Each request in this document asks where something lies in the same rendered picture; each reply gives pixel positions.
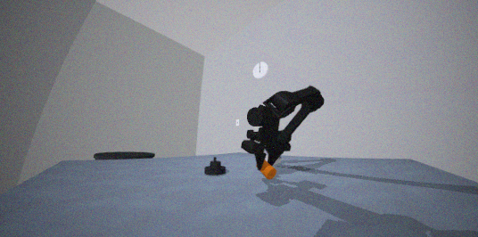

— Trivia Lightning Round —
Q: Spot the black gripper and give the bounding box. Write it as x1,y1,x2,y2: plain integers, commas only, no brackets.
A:
241,127,291,171

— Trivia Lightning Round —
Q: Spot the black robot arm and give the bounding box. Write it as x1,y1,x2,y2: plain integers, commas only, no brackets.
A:
247,86,325,143

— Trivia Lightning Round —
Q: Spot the orange cylindrical knob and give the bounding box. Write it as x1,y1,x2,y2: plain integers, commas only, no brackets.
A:
260,160,276,179

